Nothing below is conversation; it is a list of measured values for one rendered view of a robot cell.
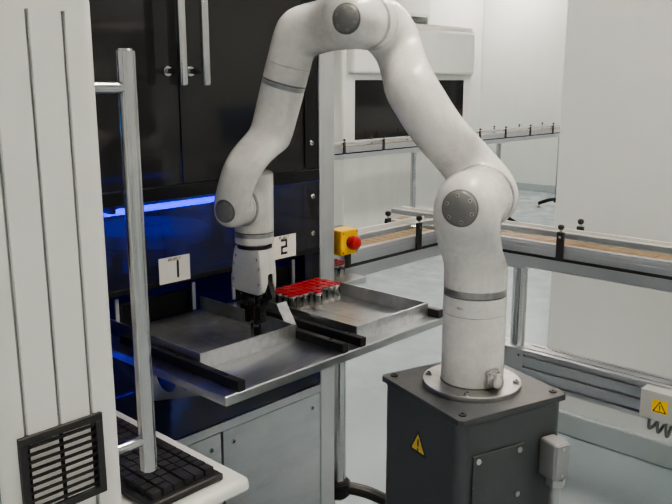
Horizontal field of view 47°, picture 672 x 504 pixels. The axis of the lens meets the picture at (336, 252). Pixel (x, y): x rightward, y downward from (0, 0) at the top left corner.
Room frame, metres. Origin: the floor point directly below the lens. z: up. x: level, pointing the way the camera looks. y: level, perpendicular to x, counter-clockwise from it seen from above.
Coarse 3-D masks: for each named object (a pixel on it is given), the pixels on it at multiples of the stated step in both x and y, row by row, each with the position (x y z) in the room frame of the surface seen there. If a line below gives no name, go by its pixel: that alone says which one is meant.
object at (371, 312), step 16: (352, 288) 1.97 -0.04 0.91; (272, 304) 1.81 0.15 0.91; (336, 304) 1.91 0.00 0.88; (352, 304) 1.91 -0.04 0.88; (368, 304) 1.91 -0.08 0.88; (384, 304) 1.90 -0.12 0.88; (400, 304) 1.86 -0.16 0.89; (416, 304) 1.83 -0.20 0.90; (320, 320) 1.70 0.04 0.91; (336, 320) 1.67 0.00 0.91; (352, 320) 1.77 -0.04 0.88; (368, 320) 1.77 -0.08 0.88; (384, 320) 1.69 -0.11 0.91; (400, 320) 1.73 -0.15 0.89; (368, 336) 1.65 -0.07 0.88
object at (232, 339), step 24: (192, 312) 1.84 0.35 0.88; (216, 312) 1.82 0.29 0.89; (240, 312) 1.76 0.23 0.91; (168, 336) 1.65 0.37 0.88; (192, 336) 1.65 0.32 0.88; (216, 336) 1.65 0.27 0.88; (240, 336) 1.65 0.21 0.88; (264, 336) 1.57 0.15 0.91; (288, 336) 1.62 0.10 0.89; (216, 360) 1.48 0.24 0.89
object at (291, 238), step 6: (288, 234) 1.98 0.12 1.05; (294, 234) 2.00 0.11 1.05; (276, 240) 1.95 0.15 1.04; (288, 240) 1.98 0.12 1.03; (294, 240) 2.00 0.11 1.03; (276, 246) 1.95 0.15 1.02; (288, 246) 1.98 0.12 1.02; (294, 246) 2.00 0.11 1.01; (276, 252) 1.95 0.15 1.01; (288, 252) 1.98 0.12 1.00; (294, 252) 2.00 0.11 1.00; (276, 258) 1.95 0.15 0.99
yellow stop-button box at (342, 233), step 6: (336, 228) 2.17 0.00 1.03; (342, 228) 2.17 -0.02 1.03; (348, 228) 2.17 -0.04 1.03; (354, 228) 2.17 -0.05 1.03; (336, 234) 2.13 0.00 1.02; (342, 234) 2.12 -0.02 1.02; (348, 234) 2.14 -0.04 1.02; (354, 234) 2.16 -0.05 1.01; (336, 240) 2.14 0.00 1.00; (342, 240) 2.12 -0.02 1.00; (336, 246) 2.14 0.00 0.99; (342, 246) 2.13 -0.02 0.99; (336, 252) 2.14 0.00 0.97; (342, 252) 2.13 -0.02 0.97; (348, 252) 2.14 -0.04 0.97; (354, 252) 2.16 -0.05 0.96
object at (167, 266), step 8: (176, 256) 1.73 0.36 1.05; (184, 256) 1.74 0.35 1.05; (160, 264) 1.69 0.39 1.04; (168, 264) 1.71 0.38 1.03; (176, 264) 1.72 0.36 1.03; (184, 264) 1.74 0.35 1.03; (160, 272) 1.69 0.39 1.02; (168, 272) 1.71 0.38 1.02; (176, 272) 1.72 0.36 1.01; (184, 272) 1.74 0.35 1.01; (160, 280) 1.69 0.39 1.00; (168, 280) 1.71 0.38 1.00; (176, 280) 1.72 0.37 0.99
